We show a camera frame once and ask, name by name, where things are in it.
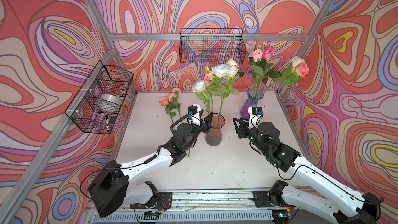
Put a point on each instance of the pale pink flower bunch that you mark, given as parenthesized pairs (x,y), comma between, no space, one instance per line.
(175,93)

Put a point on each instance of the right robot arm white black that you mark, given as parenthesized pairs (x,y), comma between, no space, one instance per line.
(337,203)

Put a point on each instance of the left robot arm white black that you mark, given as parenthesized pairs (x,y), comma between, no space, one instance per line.
(116,184)

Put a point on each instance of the left black wire basket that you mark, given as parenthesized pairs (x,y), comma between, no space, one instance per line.
(85,114)

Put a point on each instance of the red glass vase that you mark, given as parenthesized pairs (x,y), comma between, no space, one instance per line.
(214,136)

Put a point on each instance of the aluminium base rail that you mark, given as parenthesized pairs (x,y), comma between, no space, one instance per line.
(233,199)

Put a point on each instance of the salmon pink rose stem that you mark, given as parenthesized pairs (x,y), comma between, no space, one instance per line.
(165,102)

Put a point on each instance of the purple glass vase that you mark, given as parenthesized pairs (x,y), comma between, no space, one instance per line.
(253,97)

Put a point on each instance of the coral pink rose stem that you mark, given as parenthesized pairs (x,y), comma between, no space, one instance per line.
(301,72)

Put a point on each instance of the pale blue rose stem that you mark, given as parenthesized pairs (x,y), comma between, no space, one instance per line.
(216,83)

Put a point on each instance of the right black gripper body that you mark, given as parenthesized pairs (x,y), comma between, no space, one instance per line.
(251,134)

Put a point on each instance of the black marker pen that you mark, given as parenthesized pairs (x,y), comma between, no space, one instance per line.
(107,124)

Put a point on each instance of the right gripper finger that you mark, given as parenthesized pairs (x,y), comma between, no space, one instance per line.
(241,122)
(239,132)

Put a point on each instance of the silver tape roll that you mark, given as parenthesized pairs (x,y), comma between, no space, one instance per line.
(109,103)

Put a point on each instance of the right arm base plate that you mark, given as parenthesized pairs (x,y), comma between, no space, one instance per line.
(264,199)

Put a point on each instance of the white blue rose stem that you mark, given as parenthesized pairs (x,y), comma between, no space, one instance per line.
(200,90)

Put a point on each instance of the black wire basket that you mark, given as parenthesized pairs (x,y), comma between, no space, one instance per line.
(85,114)
(211,46)

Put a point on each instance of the back black wire basket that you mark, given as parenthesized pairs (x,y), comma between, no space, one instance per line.
(211,46)

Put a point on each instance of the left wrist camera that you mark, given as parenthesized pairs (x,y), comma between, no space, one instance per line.
(194,113)

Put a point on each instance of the cream rose stem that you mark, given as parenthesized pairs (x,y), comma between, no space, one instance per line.
(226,85)
(296,61)

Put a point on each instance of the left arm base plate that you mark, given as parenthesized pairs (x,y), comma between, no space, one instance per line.
(161,201)

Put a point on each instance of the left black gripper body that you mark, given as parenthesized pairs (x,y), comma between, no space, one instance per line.
(203,128)

